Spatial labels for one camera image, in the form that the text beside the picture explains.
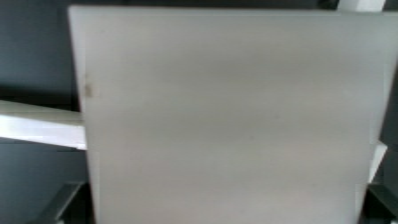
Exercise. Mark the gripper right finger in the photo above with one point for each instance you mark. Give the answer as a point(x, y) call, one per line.
point(381, 206)

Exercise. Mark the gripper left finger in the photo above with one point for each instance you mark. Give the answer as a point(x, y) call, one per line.
point(67, 210)

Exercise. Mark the small white cabinet top block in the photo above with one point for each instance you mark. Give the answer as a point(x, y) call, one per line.
point(234, 102)

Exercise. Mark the white U-shaped fence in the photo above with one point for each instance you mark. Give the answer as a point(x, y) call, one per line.
point(42, 125)

